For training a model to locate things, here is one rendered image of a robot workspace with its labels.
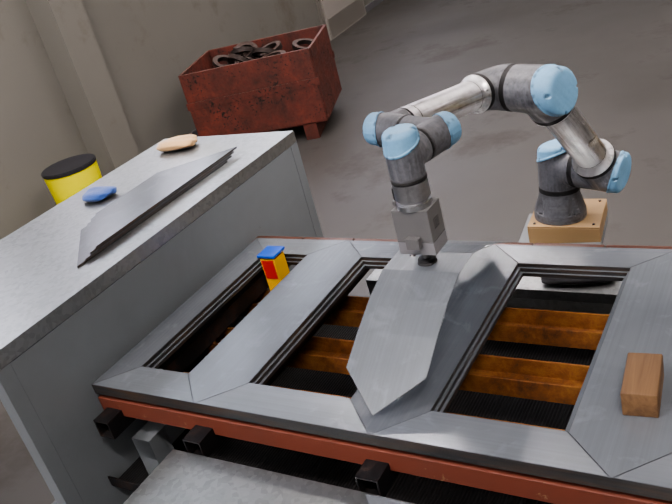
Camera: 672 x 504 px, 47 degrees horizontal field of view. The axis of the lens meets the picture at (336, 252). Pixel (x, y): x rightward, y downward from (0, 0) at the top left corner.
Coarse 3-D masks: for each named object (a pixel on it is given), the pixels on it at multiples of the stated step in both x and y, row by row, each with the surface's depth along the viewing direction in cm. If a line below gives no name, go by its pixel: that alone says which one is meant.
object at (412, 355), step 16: (368, 336) 158; (384, 336) 156; (400, 336) 155; (352, 352) 158; (368, 352) 156; (384, 352) 154; (400, 352) 153; (416, 352) 151; (432, 352) 149; (368, 368) 154; (384, 368) 152; (400, 368) 151; (416, 368) 149
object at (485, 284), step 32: (288, 256) 227; (480, 256) 197; (480, 288) 184; (512, 288) 184; (192, 320) 205; (320, 320) 194; (448, 320) 175; (480, 320) 172; (608, 320) 164; (160, 352) 196; (288, 352) 183; (448, 352) 164; (448, 384) 156; (224, 416) 168; (256, 416) 162; (384, 416) 151; (416, 416) 149; (416, 448) 143; (576, 480) 128; (608, 480) 124
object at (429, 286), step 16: (384, 272) 167; (400, 272) 165; (416, 272) 164; (432, 272) 162; (448, 272) 160; (384, 288) 164; (400, 288) 162; (416, 288) 160; (432, 288) 159; (448, 288) 157
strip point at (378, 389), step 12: (360, 372) 154; (372, 372) 153; (384, 372) 152; (360, 384) 153; (372, 384) 152; (384, 384) 150; (396, 384) 149; (408, 384) 148; (372, 396) 150; (384, 396) 149; (396, 396) 148; (372, 408) 149
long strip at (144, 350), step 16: (256, 240) 241; (240, 256) 233; (256, 256) 230; (224, 272) 226; (240, 272) 223; (208, 288) 219; (224, 288) 217; (192, 304) 213; (208, 304) 211; (176, 320) 207; (160, 336) 201; (128, 352) 198; (144, 352) 196; (112, 368) 193; (128, 368) 191
